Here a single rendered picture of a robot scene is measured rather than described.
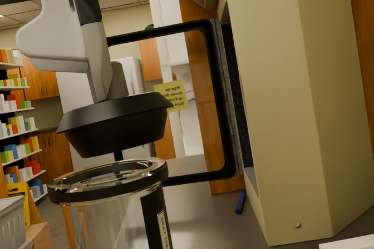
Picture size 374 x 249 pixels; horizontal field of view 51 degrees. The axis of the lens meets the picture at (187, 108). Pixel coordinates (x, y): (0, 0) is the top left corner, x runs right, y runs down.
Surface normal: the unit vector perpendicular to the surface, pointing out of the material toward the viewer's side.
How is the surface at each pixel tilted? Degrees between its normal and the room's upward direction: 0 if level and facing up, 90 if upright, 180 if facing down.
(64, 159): 90
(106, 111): 50
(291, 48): 90
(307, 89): 90
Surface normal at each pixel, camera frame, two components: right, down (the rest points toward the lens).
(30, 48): 0.21, -0.14
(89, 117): -0.30, -0.54
